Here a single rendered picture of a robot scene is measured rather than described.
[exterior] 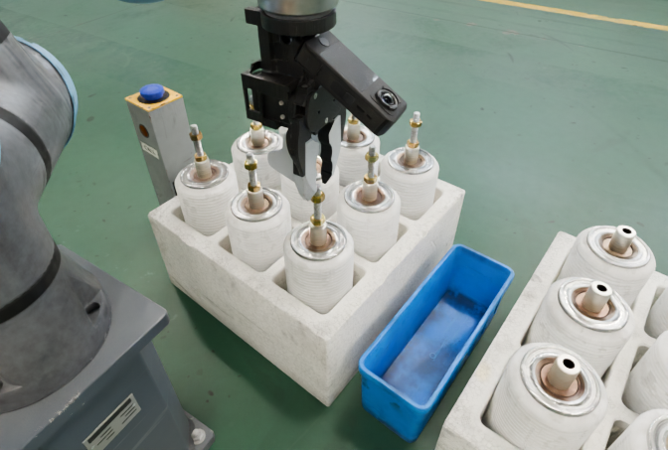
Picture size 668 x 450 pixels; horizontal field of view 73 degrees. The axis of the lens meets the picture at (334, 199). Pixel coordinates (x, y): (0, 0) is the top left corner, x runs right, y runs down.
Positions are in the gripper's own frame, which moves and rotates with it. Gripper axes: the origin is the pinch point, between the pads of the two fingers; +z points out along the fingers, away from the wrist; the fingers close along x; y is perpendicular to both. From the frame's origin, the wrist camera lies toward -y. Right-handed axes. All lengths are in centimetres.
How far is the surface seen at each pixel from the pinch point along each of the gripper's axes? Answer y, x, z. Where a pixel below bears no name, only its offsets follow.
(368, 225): -3.1, -7.4, 11.3
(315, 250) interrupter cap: -0.2, 2.0, 9.6
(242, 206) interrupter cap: 13.8, 0.0, 9.6
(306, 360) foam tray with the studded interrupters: -2.2, 8.2, 25.3
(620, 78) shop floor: -32, -140, 35
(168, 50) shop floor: 120, -78, 35
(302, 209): 9.3, -8.7, 14.6
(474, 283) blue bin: -17.9, -21.6, 29.6
